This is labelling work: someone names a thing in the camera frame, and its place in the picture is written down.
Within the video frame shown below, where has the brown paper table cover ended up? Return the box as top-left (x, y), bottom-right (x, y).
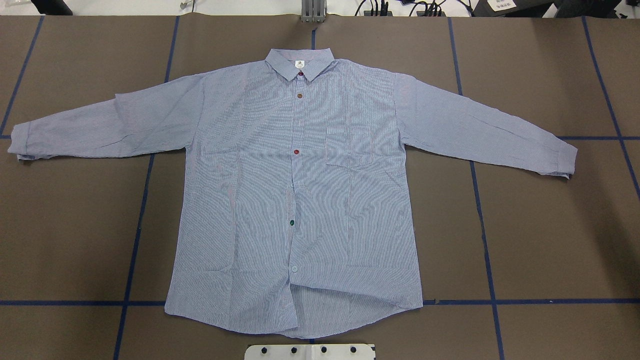
top-left (1, 13), bottom-right (640, 360)

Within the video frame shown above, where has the grey aluminium frame post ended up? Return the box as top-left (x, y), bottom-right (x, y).
top-left (301, 0), bottom-right (327, 23)

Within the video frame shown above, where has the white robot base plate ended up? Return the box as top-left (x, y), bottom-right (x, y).
top-left (244, 343), bottom-right (377, 360)

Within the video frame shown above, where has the blue striped button shirt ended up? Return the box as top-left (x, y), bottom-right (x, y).
top-left (8, 48), bottom-right (578, 338)

